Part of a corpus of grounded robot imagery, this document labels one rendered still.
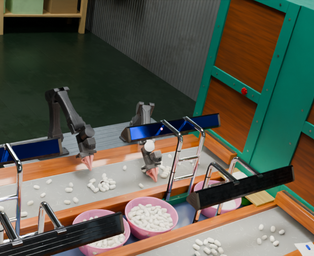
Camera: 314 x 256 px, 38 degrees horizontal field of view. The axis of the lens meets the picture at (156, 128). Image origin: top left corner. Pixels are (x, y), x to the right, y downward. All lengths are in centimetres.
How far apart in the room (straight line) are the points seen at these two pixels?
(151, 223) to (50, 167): 64
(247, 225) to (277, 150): 46
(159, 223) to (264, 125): 83
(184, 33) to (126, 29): 124
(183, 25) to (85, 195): 359
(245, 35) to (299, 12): 39
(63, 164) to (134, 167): 41
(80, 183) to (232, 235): 82
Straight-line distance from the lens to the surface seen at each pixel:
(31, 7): 687
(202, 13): 535
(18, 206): 199
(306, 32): 240
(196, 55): 545
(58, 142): 208
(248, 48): 266
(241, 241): 231
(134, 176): 255
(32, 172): 245
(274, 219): 254
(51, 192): 236
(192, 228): 225
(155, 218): 230
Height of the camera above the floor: 217
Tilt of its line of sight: 27 degrees down
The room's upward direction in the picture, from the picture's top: 12 degrees clockwise
